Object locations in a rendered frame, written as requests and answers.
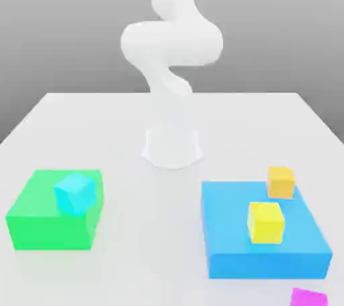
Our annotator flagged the small cyan cube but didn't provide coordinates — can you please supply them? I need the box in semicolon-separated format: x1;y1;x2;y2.
53;172;98;217

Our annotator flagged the small orange cube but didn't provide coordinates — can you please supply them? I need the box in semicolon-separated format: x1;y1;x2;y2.
266;166;296;200

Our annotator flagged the small yellow cube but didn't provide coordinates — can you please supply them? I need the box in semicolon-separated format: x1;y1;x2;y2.
247;201;286;245

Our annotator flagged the small magenta cube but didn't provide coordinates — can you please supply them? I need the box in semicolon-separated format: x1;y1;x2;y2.
290;287;329;306

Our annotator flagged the large blue box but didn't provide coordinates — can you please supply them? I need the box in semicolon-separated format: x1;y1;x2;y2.
201;181;333;280

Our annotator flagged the large green box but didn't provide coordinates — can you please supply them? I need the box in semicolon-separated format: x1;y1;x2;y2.
5;168;105;252

